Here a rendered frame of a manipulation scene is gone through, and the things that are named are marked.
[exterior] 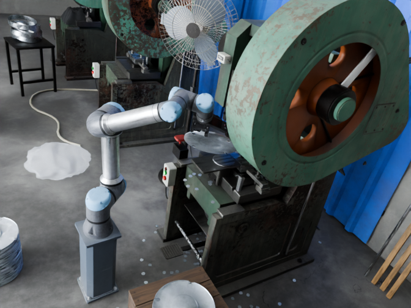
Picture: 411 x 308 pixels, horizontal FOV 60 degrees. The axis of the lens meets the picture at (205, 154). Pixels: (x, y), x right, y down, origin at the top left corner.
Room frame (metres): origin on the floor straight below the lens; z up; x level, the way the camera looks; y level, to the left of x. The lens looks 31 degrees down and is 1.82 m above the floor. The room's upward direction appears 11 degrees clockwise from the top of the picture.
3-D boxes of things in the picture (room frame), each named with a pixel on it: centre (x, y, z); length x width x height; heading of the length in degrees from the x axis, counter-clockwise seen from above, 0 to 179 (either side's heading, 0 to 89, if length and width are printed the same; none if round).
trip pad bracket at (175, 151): (1.91, 0.16, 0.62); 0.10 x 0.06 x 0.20; 35
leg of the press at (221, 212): (1.65, -0.48, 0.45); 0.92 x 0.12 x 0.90; 125
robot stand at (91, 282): (1.35, 0.48, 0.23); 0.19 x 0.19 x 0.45; 39
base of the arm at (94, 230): (1.35, 0.48, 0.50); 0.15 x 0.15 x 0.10
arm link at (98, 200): (1.36, 0.48, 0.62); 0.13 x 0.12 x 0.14; 170
